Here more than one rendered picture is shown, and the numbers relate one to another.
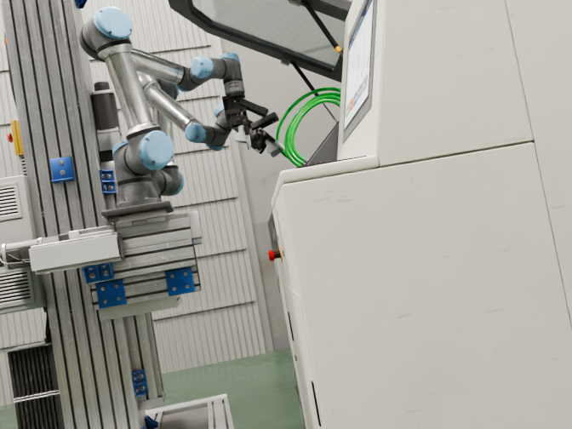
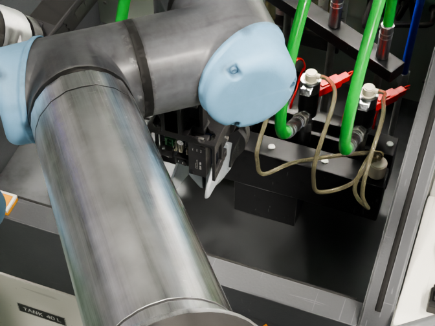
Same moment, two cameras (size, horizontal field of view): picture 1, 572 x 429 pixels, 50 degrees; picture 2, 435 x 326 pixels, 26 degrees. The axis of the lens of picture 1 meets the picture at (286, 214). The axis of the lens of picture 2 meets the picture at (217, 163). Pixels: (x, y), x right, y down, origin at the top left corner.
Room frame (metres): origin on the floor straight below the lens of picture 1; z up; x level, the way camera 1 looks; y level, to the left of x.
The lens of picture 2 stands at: (2.00, 0.68, 2.02)
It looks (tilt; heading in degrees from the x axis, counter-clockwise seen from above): 50 degrees down; 294
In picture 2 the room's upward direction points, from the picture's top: straight up
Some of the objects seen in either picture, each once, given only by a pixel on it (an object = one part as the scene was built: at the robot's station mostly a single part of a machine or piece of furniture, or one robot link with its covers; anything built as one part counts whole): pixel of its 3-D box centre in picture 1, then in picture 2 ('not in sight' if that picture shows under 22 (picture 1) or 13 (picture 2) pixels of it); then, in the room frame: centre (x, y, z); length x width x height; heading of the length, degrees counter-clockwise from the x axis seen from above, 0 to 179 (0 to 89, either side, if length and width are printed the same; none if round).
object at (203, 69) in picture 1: (206, 69); (211, 53); (2.22, 0.20, 1.51); 0.11 x 0.11 x 0.08; 41
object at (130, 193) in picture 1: (136, 194); not in sight; (2.11, 0.49, 1.09); 0.15 x 0.15 x 0.10
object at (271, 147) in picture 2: not in sight; (276, 163); (2.29, -0.20, 0.91); 0.34 x 0.10 x 0.15; 4
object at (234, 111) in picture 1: (236, 111); (195, 104); (2.27, 0.12, 1.36); 0.09 x 0.08 x 0.12; 94
